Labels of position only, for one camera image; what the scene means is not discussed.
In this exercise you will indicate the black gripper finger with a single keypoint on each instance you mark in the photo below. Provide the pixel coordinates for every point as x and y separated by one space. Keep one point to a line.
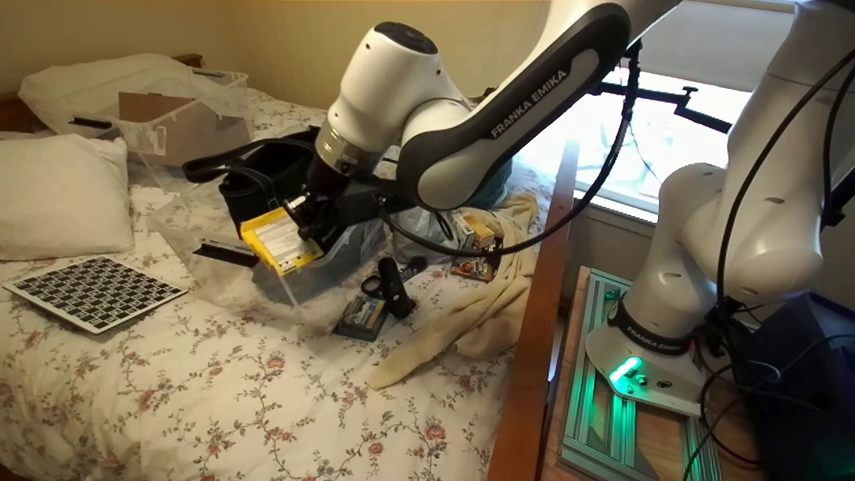
325 237
297 204

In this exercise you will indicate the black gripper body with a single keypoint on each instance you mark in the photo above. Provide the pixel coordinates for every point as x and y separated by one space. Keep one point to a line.
352 204

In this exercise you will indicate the yellow plastic package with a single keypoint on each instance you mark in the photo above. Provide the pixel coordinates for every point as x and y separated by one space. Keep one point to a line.
277 242

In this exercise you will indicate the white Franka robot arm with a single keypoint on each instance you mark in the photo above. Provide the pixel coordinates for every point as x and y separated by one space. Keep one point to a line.
711 232

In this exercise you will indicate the grey plastic shopping bag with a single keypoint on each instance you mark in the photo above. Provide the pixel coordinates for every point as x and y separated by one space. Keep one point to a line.
437 234

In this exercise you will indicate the teal fabric bag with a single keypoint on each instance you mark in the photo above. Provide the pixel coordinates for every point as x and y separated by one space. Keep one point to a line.
489 189

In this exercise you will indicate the wooden bed footboard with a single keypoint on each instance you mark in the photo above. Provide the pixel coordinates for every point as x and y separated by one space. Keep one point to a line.
525 392

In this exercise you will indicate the small dark card pack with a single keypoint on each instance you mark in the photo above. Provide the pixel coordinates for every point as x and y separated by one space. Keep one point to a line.
363 320

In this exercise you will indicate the brown cardboard box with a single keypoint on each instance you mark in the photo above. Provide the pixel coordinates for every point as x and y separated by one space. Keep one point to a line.
192 135

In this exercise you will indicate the colourful snack packet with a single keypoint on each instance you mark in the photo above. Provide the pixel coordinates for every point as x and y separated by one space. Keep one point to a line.
472 261

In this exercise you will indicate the clear bin holding cardboard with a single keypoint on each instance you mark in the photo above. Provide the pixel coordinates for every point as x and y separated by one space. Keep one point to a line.
142 147

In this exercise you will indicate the checkerboard calibration board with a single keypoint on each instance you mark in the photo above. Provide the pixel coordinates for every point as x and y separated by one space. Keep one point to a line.
95 292

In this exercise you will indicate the floral bedspread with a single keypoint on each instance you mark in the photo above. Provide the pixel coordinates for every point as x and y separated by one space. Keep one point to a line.
178 409

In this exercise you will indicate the white pillow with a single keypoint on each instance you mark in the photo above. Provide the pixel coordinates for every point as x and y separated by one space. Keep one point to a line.
63 196

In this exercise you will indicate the white plastic sheet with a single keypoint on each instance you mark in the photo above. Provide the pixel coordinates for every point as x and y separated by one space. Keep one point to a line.
82 90

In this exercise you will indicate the bright window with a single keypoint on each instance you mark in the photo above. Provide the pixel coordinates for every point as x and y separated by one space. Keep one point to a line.
658 151

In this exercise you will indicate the white window blind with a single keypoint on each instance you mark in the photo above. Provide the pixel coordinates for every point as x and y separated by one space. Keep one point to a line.
711 43

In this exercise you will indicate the dark blue bulky object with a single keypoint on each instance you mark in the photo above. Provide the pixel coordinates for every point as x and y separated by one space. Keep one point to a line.
803 403

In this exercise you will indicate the aluminium base frame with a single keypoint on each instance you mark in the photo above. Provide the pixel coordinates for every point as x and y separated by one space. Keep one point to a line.
591 429

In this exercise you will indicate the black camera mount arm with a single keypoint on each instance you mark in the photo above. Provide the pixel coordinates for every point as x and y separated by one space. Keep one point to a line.
686 98

